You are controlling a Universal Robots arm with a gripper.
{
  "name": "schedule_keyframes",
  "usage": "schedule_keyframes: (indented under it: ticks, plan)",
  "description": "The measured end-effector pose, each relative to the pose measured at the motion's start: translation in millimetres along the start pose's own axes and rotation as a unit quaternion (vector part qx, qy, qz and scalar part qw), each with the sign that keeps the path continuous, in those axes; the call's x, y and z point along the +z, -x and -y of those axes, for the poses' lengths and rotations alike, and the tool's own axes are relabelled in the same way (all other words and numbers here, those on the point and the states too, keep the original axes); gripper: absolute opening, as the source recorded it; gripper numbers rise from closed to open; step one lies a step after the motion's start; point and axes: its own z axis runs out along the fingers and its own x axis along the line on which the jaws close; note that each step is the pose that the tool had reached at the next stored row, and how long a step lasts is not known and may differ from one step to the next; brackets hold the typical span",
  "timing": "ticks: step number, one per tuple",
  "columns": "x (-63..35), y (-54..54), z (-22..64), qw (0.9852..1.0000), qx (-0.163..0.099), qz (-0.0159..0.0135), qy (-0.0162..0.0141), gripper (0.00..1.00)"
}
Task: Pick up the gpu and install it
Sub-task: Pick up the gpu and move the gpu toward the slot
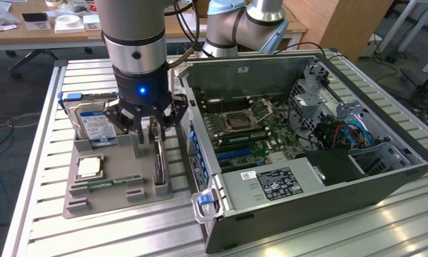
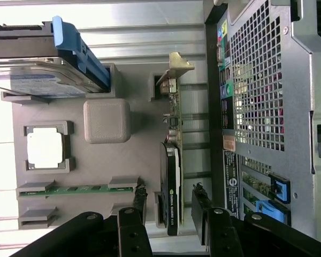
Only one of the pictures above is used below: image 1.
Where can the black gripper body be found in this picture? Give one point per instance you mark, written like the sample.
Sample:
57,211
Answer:
142,85

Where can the black graphics card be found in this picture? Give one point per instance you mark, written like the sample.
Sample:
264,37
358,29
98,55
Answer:
158,166

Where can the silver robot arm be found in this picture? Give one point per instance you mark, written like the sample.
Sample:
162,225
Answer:
131,26

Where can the hard disk with blue carrier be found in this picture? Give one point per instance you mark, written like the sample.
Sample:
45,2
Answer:
91,125

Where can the CPU socket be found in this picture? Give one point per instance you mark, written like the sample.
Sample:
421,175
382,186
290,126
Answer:
236,121

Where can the grey parts rack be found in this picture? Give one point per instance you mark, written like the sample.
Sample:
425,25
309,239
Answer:
127,166

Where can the silver CPU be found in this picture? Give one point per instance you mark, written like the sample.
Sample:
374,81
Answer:
89,167

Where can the metal socket cover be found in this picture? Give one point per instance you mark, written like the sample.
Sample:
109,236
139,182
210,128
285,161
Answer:
260,108

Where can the blue expansion slot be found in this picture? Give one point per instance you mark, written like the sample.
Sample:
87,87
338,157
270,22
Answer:
234,154

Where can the white paper stack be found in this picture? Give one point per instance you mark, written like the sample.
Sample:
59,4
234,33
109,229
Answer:
186,24

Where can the plain white box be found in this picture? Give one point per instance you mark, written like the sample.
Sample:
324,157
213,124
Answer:
90,22

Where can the green motherboard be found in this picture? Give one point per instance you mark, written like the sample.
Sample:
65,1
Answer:
270,144

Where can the flat white box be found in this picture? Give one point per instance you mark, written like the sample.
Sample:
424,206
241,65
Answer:
69,29

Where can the white tape roll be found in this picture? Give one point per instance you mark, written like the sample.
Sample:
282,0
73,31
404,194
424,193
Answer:
66,20

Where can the red packet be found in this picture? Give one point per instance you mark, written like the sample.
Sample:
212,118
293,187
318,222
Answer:
91,6

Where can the clear bag with dark part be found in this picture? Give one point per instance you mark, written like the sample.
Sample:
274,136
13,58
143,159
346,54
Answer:
75,9

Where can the wooden desk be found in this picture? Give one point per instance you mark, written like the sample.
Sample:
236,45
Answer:
296,29
38,37

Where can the grey power supply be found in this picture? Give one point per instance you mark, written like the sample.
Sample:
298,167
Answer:
242,192

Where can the white box with black lid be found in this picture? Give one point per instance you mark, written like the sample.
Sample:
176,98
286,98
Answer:
34,21

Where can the beige tape roll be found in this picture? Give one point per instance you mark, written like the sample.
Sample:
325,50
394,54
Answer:
51,3

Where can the perforated metal drive cage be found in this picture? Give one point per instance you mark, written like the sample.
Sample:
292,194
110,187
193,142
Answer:
320,112

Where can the pink paper card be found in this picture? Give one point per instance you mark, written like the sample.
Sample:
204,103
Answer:
2,27

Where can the crumpled grey plastic bag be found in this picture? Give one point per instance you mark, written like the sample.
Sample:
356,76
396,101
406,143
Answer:
0,12

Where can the black plastic shroud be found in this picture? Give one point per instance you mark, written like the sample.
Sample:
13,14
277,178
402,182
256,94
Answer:
334,166

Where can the dark open PC case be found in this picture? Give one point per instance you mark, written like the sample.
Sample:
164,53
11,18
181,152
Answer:
306,214

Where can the wooden cabinet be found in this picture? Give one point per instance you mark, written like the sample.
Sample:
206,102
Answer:
341,26

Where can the metal disk bay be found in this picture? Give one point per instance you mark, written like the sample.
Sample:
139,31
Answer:
377,160

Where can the black stand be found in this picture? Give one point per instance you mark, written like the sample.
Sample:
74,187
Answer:
425,80

